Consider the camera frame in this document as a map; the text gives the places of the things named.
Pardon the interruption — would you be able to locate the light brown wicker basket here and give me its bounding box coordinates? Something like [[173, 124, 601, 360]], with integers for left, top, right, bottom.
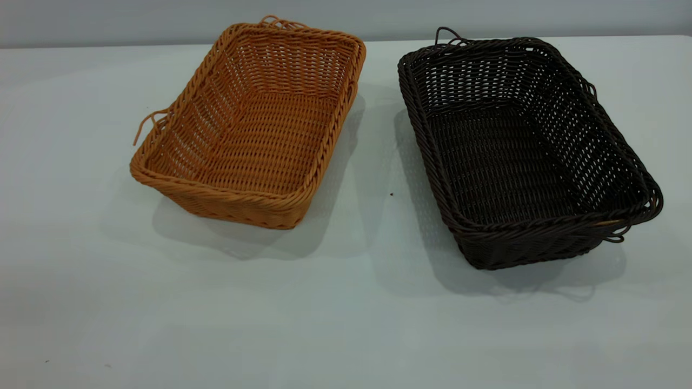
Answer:
[[130, 15, 367, 230]]

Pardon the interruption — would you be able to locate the dark brown wicker basket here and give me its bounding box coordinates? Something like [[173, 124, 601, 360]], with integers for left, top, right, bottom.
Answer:
[[397, 26, 664, 271]]

